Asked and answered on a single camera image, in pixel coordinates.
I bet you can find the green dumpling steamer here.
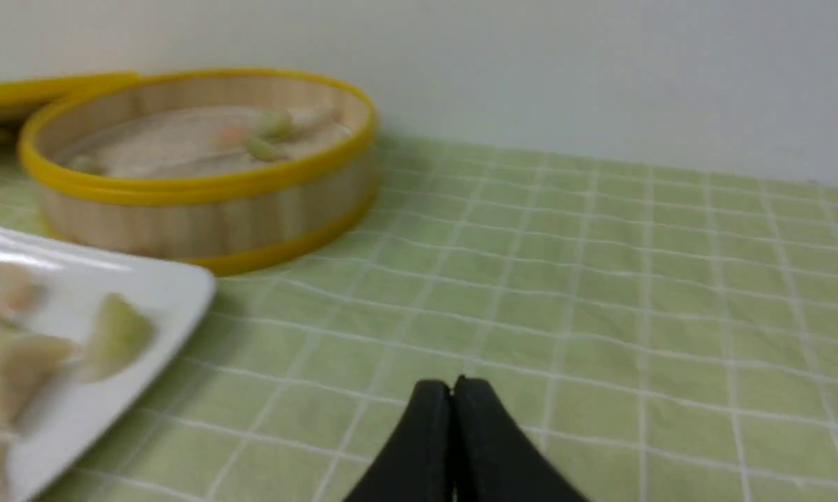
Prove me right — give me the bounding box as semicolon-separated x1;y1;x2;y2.
251;110;296;139
243;137;287;162

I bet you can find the green dumpling steamer right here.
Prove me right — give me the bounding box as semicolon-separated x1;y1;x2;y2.
243;137;287;162

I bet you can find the green dumpling steamer top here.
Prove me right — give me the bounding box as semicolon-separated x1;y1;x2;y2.
251;110;296;139

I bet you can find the bamboo steamer lid yellow rim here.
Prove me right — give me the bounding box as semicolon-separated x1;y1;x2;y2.
0;71;139;126

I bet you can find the bamboo steamer basket yellow rim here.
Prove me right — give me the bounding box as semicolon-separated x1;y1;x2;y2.
18;68;383;275

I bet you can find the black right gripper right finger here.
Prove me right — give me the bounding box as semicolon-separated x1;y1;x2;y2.
452;376;587;501

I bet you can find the pale pleated dumpling plate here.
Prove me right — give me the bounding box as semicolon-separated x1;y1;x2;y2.
0;335;77;428

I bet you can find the green dumpling plate right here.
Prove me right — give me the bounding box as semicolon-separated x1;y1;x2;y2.
79;292;155;383

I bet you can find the pink dumpling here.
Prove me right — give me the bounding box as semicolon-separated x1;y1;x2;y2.
216;125;249;149

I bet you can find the white steamer liner mesh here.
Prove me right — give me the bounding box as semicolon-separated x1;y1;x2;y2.
54;106;354;180

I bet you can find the pale dumpling plate left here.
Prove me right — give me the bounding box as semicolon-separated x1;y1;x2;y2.
0;261;43;321

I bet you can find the white square plate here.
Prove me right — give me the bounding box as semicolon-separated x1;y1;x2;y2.
0;222;216;502

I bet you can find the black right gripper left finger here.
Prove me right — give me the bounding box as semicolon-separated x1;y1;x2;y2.
345;379;454;501

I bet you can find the green checked tablecloth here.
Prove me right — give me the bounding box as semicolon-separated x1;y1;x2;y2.
0;132;838;502

